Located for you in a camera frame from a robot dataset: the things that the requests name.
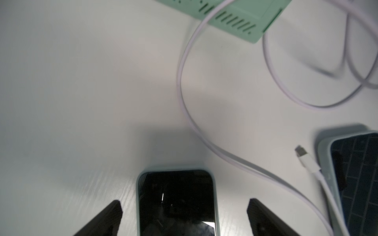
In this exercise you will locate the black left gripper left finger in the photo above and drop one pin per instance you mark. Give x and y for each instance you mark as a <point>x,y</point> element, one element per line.
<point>106,223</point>

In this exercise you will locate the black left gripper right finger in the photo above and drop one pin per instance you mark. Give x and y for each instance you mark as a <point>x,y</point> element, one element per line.
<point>265,223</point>

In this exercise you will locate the phone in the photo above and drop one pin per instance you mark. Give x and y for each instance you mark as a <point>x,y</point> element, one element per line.
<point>178,202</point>
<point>349,164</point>

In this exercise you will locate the green mesh file organizer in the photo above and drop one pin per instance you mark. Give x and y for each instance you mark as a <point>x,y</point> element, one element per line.
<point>245,19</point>

